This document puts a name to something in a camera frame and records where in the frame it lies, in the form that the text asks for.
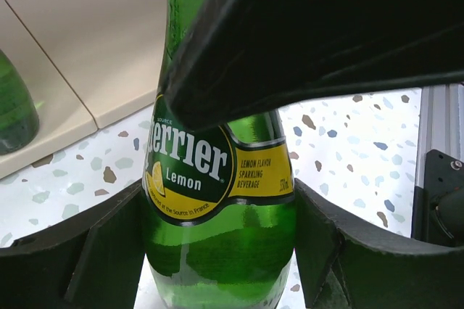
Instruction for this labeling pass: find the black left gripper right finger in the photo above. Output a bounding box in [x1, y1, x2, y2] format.
[294, 179, 463, 308]

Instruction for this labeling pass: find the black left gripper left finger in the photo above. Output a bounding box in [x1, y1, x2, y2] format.
[1, 181, 144, 308]

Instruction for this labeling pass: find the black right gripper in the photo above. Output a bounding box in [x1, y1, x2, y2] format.
[165, 0, 463, 131]

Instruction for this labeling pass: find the green Perrier bottle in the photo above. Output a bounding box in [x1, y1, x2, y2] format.
[0, 51, 39, 155]
[140, 0, 297, 309]

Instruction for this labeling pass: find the beige three-tier shelf unit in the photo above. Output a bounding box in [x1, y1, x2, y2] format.
[1, 0, 166, 176]

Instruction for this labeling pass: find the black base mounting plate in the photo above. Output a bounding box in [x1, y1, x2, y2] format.
[411, 149, 463, 247]

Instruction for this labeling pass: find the aluminium frame rail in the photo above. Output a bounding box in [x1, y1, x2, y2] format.
[415, 84, 463, 186]

